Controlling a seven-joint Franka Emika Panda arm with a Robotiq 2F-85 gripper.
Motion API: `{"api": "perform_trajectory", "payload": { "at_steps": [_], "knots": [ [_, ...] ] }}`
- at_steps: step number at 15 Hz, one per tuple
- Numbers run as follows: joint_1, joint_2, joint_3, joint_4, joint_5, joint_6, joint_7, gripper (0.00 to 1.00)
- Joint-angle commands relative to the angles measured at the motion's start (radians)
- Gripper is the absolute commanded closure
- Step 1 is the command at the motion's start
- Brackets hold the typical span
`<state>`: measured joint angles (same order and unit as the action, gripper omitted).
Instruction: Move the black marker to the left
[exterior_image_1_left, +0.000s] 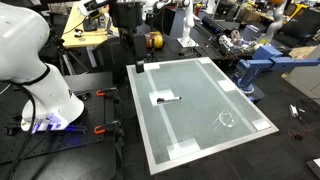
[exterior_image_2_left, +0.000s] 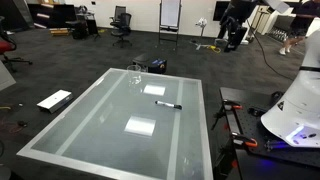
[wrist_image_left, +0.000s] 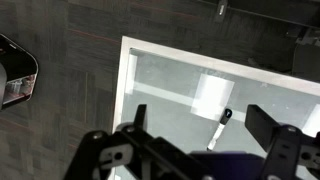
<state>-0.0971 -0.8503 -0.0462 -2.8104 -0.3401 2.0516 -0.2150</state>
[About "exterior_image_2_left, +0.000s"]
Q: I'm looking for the walking person in black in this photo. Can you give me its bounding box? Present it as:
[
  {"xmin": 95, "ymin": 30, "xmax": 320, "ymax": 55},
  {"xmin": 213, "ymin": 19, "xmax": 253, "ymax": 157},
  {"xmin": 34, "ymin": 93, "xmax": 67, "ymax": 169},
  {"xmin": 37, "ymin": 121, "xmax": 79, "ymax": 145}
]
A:
[{"xmin": 279, "ymin": 0, "xmax": 320, "ymax": 55}]

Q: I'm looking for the black office chair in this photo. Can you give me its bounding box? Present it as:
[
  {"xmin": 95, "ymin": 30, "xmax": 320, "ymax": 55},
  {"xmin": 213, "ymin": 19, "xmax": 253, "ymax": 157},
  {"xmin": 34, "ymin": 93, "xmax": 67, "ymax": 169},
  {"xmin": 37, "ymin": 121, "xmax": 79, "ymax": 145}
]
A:
[{"xmin": 110, "ymin": 6, "xmax": 132, "ymax": 48}]

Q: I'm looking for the lower orange black clamp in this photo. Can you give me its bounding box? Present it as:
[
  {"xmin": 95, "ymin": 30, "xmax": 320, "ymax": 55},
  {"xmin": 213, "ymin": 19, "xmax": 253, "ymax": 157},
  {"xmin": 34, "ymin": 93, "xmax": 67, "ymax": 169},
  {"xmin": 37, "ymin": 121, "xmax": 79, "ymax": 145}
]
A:
[{"xmin": 231, "ymin": 132, "xmax": 258, "ymax": 147}]

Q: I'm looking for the black box with blue items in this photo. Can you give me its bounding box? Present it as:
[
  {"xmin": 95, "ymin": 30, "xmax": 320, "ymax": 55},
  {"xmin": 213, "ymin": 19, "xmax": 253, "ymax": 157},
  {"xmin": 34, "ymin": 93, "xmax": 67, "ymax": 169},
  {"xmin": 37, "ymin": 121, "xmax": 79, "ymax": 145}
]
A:
[{"xmin": 132, "ymin": 53, "xmax": 167, "ymax": 74}]

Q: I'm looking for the black floor cable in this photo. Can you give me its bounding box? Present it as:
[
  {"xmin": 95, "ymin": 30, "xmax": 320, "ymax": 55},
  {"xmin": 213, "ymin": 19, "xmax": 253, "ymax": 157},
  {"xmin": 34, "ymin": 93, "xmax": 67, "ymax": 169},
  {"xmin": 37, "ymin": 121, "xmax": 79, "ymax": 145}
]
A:
[{"xmin": 246, "ymin": 19, "xmax": 294, "ymax": 81}]

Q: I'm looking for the person in black clothes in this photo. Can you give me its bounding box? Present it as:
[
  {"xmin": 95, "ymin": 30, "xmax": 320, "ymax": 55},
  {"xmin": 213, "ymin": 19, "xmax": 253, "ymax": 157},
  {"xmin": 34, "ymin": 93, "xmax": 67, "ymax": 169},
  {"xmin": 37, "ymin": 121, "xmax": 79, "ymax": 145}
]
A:
[{"xmin": 218, "ymin": 0, "xmax": 258, "ymax": 52}]

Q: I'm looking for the whiteboard easel stand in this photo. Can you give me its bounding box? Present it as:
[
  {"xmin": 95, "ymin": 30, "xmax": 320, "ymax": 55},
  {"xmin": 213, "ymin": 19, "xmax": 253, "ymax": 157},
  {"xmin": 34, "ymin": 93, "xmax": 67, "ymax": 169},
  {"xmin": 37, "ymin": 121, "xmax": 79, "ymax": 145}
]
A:
[{"xmin": 158, "ymin": 0, "xmax": 182, "ymax": 45}]

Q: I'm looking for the upper orange black clamp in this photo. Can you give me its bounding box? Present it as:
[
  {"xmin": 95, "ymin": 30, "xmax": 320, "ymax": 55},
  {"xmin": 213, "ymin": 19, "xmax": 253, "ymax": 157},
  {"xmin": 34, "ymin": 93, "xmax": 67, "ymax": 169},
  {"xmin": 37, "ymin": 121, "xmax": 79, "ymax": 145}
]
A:
[{"xmin": 211, "ymin": 99, "xmax": 243, "ymax": 129}]

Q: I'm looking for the white floor stand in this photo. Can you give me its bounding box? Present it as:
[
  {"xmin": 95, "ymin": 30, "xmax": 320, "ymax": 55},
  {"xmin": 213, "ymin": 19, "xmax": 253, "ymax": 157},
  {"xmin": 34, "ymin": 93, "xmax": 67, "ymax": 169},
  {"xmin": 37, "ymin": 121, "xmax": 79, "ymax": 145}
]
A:
[{"xmin": 190, "ymin": 17, "xmax": 208, "ymax": 50}]

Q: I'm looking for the orange black clamp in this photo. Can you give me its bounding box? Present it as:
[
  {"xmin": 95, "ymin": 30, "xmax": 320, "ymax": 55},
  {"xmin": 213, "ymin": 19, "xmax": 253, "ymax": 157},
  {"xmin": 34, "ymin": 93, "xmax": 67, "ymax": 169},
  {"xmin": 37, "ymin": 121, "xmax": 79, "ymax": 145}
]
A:
[
  {"xmin": 231, "ymin": 132, "xmax": 258, "ymax": 147},
  {"xmin": 211, "ymin": 99, "xmax": 243, "ymax": 129}
]

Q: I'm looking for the dark desk with shelves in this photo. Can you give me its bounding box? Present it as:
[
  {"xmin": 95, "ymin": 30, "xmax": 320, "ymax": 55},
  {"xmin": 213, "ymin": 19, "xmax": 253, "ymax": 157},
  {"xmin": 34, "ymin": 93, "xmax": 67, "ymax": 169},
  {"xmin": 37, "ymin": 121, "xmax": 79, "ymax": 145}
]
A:
[{"xmin": 28, "ymin": 3, "xmax": 100, "ymax": 39}]

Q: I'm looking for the white flat box on floor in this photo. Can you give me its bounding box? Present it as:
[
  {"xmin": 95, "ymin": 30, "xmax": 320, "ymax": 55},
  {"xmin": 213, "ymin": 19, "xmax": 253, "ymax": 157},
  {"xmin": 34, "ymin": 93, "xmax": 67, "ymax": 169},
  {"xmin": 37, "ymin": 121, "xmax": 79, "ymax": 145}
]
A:
[{"xmin": 37, "ymin": 90, "xmax": 73, "ymax": 113}]

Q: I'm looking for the black perforated mounting board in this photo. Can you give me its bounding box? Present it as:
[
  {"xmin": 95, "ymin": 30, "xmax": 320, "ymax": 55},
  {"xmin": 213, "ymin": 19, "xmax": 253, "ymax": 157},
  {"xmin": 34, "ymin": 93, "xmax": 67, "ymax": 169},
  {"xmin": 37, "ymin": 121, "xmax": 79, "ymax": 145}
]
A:
[{"xmin": 220, "ymin": 87, "xmax": 320, "ymax": 168}]

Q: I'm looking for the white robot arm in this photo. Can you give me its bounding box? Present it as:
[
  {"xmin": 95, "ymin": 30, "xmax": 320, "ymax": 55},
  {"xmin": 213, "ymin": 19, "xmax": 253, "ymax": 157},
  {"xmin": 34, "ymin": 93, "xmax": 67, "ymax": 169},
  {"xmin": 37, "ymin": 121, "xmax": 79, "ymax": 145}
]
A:
[{"xmin": 261, "ymin": 30, "xmax": 320, "ymax": 148}]

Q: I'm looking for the clear glass cup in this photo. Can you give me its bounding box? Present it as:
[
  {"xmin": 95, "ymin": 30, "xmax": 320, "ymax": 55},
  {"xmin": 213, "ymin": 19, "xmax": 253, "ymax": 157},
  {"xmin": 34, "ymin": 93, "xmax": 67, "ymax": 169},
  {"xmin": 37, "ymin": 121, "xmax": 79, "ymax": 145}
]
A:
[{"xmin": 127, "ymin": 65, "xmax": 141, "ymax": 88}]

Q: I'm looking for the red office chair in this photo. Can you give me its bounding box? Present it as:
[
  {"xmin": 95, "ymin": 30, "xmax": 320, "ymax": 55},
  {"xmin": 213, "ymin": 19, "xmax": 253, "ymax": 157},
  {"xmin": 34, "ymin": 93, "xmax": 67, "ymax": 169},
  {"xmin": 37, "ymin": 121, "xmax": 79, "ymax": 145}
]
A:
[{"xmin": 0, "ymin": 16, "xmax": 33, "ymax": 73}]

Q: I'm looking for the black marker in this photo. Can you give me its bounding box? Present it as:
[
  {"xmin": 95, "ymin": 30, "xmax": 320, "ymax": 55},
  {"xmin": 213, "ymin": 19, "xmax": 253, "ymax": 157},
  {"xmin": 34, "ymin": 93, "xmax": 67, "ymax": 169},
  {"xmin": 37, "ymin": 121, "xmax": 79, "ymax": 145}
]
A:
[{"xmin": 155, "ymin": 101, "xmax": 182, "ymax": 110}]

